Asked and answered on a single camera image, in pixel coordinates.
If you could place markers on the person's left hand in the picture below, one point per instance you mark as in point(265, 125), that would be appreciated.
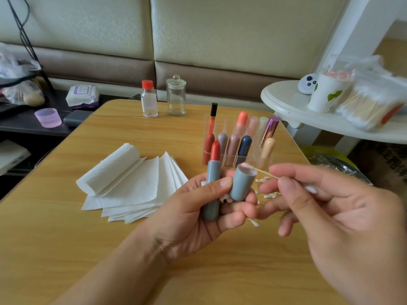
point(187, 222)

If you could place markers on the person's right hand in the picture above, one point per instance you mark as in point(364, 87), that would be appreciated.
point(343, 232)

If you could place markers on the red lipstick grey-blue tube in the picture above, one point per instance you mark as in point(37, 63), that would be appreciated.
point(213, 181)

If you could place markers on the grey-blue lipstick cap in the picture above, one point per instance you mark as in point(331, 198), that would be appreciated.
point(243, 182)

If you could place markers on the stack of white tissues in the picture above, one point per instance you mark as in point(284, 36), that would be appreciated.
point(130, 184)

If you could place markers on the pile of cotton swabs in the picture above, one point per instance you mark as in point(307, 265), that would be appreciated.
point(270, 195)

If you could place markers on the red lipstick dusty pink tube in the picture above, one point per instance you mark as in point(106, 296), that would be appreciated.
point(232, 149)

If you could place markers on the red lipstick mauve tube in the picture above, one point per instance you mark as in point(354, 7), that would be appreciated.
point(222, 141)

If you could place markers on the red lipstick navy tube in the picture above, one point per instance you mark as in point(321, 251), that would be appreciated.
point(243, 149)

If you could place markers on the clear acrylic lipstick organizer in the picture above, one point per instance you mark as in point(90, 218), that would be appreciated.
point(245, 146)

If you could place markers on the white tissue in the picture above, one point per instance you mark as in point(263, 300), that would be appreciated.
point(108, 168)

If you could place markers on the person's left forearm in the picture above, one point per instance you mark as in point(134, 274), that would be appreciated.
point(105, 279)

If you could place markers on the yellow-green bin with bag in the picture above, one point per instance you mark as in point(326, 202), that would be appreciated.
point(337, 162)

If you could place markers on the glass jar with lid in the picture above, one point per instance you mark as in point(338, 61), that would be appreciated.
point(176, 98)

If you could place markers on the clear bottle red cap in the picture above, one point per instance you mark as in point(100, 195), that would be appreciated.
point(149, 101)

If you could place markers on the white round side table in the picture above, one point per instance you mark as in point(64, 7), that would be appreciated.
point(289, 104)

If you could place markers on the white mug green leaf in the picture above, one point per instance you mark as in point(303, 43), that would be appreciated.
point(327, 92)

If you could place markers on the white panda figure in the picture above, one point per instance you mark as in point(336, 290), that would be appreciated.
point(308, 84)

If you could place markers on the wet wipes pack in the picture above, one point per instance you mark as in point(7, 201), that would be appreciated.
point(82, 96)

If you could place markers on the small purple plastic cup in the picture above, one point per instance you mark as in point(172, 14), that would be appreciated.
point(48, 117)

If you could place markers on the black low shelf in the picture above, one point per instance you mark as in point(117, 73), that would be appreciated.
point(32, 133)

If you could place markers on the white power bank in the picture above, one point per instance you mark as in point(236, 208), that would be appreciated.
point(11, 155)

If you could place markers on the beige padded backrest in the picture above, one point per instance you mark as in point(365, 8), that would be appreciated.
point(248, 28)

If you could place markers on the crumpled clear plastic bag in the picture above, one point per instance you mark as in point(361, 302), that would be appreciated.
point(19, 70)

